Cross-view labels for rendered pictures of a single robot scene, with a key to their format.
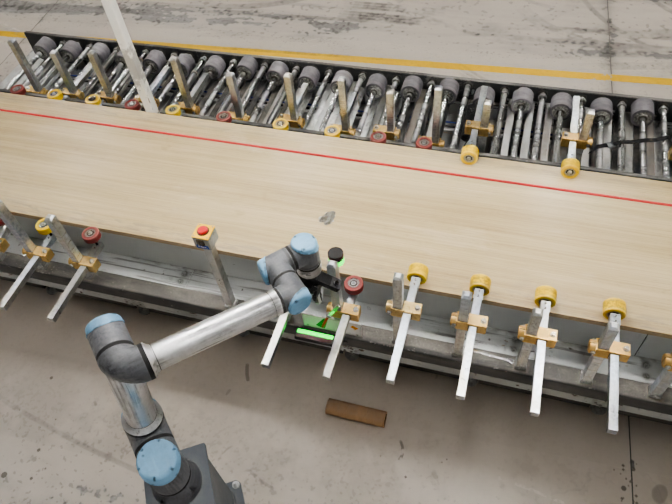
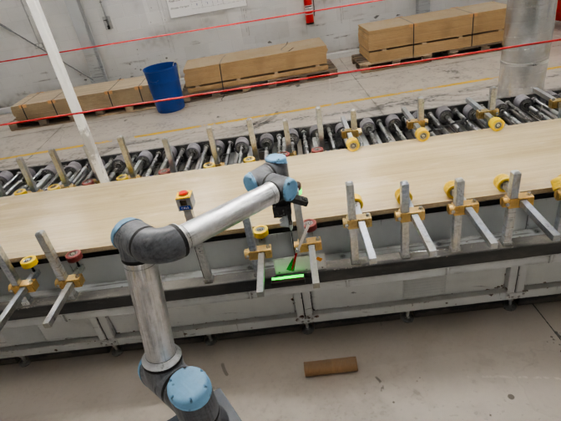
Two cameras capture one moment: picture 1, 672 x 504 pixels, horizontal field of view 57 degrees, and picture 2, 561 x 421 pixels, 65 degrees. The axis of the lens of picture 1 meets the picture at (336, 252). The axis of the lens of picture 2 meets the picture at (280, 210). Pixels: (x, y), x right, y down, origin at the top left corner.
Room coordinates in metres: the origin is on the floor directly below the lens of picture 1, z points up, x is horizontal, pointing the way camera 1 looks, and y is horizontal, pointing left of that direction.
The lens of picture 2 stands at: (-0.30, 0.64, 2.15)
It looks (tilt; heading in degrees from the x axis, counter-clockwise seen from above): 31 degrees down; 343
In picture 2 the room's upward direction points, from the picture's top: 10 degrees counter-clockwise
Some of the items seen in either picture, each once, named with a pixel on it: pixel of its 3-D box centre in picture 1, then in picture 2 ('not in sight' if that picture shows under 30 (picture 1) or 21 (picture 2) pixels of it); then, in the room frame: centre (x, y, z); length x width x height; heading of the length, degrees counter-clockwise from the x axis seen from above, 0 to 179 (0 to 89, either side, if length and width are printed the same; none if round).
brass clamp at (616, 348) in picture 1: (608, 349); (516, 200); (1.00, -0.93, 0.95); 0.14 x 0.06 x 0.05; 68
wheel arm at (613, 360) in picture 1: (613, 365); (527, 206); (0.93, -0.92, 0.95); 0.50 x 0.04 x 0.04; 158
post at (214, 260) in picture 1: (220, 275); (198, 245); (1.57, 0.50, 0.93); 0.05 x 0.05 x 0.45; 68
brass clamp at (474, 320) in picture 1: (468, 322); (409, 214); (1.18, -0.46, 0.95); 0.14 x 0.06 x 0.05; 68
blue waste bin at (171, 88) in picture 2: not in sight; (166, 87); (7.20, -0.16, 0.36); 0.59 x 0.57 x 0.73; 161
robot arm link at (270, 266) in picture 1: (277, 267); (260, 180); (1.27, 0.20, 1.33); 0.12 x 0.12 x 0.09; 25
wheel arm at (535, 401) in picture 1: (540, 350); (471, 213); (1.03, -0.69, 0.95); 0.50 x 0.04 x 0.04; 158
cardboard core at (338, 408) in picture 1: (356, 412); (330, 366); (1.27, 0.00, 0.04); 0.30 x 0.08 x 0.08; 68
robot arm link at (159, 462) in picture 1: (162, 464); (191, 396); (0.85, 0.73, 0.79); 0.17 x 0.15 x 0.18; 25
